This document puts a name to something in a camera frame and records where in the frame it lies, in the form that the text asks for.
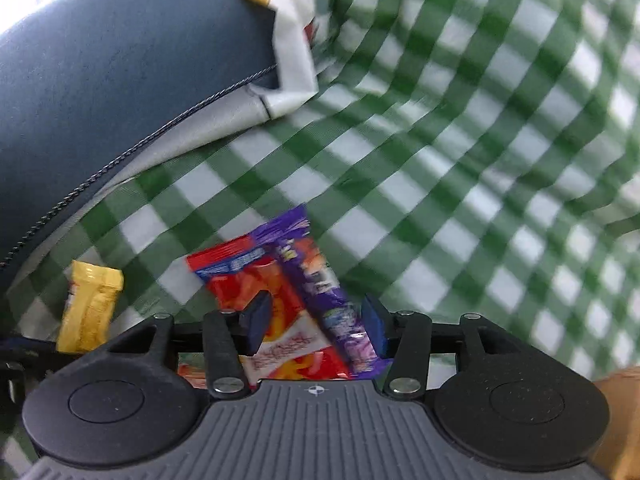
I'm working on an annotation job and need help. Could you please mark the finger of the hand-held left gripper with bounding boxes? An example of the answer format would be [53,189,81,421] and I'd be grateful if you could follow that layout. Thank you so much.
[0,337,60,403]

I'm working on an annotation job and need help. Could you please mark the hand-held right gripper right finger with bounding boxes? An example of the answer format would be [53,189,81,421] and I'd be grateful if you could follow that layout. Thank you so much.
[361,294,532,399]

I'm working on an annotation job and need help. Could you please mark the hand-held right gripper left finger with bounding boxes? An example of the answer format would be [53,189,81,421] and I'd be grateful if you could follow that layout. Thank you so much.
[102,291,274,399]

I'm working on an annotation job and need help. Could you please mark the purple snack packet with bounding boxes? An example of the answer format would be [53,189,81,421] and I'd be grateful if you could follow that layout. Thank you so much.
[248,204,393,380]

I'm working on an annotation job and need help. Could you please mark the brown cardboard box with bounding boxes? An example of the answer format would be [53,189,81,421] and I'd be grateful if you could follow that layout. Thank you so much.
[591,366,640,480]

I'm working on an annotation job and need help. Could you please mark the red orange snack packet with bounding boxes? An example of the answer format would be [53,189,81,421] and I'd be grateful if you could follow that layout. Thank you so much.
[177,237,353,392]

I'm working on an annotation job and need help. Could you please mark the yellow snack packet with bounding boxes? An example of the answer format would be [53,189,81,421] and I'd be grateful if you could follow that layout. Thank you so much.
[56,260,124,354]

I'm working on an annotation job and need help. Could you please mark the green checked cloth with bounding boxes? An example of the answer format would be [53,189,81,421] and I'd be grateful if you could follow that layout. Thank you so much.
[0,0,640,480]

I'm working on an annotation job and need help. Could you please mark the dark blue backpack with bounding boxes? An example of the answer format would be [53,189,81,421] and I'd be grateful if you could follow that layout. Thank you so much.
[0,0,282,267]

